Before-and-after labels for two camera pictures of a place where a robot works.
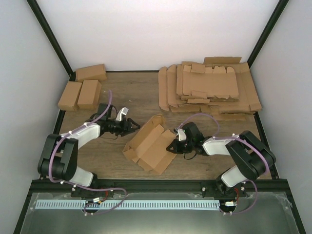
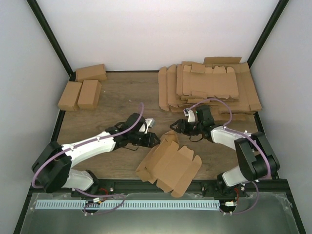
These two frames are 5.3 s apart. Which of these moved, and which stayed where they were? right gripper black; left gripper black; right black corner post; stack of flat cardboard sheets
Moved: right gripper black; left gripper black
Stayed: right black corner post; stack of flat cardboard sheets
